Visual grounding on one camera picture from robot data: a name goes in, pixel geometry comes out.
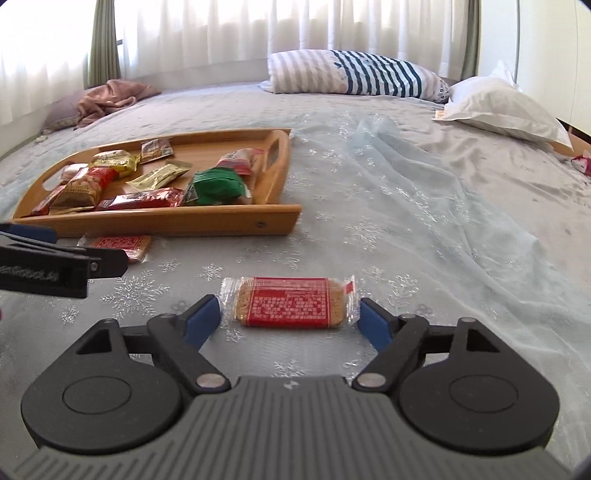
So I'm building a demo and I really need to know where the green snack packet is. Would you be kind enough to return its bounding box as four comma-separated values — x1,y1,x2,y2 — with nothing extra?
182,167,254,206

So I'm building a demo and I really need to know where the white sheer curtain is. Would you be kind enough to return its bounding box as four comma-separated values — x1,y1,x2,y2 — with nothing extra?
0,0,481,130

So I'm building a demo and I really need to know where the red nut snack packet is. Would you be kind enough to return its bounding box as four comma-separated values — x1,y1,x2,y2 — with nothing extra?
60,167,118,207

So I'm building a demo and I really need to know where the small dark red snack bar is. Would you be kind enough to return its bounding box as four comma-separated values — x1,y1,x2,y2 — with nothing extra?
31,185,70,217

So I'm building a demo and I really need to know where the pink crumpled cloth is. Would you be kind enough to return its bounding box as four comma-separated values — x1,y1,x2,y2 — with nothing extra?
74,79,162,130

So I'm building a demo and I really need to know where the green curtain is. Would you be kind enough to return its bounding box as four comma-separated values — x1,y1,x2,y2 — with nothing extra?
461,0,482,83
88,0,122,89

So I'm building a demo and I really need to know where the red clear cracker packet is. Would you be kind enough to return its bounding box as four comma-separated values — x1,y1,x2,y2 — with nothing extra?
78,234,153,264
219,275,361,329

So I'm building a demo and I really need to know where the brown snack packet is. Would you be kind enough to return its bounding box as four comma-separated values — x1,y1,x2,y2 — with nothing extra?
140,137,175,164

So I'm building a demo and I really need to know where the purple pillow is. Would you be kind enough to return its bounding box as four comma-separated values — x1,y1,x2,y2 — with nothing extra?
41,90,88,134

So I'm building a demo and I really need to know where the long red snack bar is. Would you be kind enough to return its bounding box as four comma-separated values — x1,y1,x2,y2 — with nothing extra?
95,187,185,210

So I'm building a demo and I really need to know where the wooden headboard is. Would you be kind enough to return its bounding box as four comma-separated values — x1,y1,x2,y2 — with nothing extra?
556,119,591,158

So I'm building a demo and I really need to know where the white wardrobe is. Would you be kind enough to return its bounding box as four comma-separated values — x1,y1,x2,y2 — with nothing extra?
478,0,591,139

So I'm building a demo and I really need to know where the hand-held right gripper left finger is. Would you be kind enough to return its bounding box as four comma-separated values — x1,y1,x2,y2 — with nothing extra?
76,294,232,395

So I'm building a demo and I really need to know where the white pillow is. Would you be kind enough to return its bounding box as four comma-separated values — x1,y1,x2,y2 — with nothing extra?
431,60,574,149

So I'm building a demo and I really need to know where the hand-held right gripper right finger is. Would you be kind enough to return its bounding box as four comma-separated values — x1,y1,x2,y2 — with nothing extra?
352,298,498,393

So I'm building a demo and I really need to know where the sheer snowflake cloth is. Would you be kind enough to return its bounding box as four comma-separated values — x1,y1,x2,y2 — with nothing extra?
0,108,591,416

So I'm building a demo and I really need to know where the yellow snack packet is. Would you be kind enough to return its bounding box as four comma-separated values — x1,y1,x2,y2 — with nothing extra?
89,150,140,177

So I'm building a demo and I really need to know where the wooden tray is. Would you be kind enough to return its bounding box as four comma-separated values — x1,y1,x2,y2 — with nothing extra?
11,128,302,238

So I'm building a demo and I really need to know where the pale green wafer packet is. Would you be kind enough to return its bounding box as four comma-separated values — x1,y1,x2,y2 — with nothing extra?
126,161,192,192

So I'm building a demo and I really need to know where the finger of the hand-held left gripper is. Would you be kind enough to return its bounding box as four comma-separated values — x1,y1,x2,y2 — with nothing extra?
88,249,129,280
0,222,58,244

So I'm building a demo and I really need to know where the pale pink snack packet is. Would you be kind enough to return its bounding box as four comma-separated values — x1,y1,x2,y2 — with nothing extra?
60,163,90,183

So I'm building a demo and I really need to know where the blue grey striped pillow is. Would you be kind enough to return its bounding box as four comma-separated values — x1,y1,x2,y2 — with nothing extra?
259,50,451,103

